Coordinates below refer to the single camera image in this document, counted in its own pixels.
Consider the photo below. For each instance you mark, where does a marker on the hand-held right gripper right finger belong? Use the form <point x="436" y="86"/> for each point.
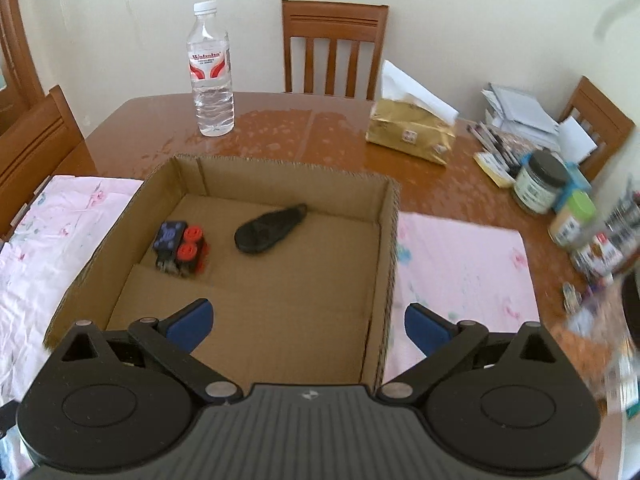
<point x="425" y="327"/>

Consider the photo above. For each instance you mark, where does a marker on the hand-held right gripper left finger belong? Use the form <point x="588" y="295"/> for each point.
<point x="192" y="322"/>

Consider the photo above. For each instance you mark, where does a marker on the cardboard box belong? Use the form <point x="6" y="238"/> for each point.
<point x="280" y="280"/>

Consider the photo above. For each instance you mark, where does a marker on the pink floral cloth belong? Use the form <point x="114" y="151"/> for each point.
<point x="450" y="265"/>

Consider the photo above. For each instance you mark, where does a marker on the black blue red toy cube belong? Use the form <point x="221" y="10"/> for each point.
<point x="175" y="241"/>

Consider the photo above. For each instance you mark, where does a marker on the black zip pouch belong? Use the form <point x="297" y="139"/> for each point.
<point x="260" y="235"/>

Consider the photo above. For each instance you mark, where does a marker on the brown snack pack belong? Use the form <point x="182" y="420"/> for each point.
<point x="590" y="355"/>

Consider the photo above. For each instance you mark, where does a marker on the green lid bottle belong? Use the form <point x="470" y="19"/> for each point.
<point x="572" y="220"/>

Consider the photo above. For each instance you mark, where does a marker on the glass jar with dark lid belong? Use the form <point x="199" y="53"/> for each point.
<point x="540" y="185"/>

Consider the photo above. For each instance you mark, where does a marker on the gold tissue pack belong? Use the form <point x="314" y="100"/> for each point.
<point x="410" y="127"/>

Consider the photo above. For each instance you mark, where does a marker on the teal box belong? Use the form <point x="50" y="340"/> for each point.
<point x="580" y="180"/>

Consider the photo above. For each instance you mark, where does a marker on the pen holder with pens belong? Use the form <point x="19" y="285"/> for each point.
<point x="625" y="215"/>

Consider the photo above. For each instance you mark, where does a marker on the wooden dining chair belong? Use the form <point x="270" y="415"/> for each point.
<point x="335" y="25"/>
<point x="35" y="150"/>
<point x="602" y="125"/>

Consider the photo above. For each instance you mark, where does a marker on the stack of white papers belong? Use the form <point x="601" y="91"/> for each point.
<point x="520" y="110"/>

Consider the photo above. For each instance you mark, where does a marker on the clear plastic water bottle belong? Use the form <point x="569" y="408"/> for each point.
<point x="210" y="85"/>

